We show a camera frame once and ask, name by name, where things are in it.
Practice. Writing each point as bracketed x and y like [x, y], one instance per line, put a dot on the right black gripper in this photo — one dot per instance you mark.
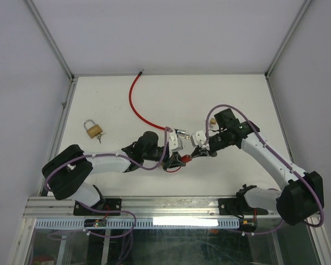
[197, 152]

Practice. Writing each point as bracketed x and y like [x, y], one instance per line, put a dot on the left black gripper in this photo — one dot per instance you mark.
[175, 160]

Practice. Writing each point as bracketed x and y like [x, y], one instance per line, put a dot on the red thin-cable padlock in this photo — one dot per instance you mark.
[186, 159]

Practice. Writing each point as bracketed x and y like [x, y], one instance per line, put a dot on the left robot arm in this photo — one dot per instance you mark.
[66, 174]

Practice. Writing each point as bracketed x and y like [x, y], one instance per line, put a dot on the closed brass padlock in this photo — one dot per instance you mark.
[93, 130]

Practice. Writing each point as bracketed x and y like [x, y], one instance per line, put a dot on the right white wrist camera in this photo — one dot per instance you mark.
[198, 139]

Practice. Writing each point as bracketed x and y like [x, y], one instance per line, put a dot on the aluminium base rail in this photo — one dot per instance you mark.
[142, 207]

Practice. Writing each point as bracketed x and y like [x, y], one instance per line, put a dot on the white slotted cable duct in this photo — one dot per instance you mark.
[140, 223]

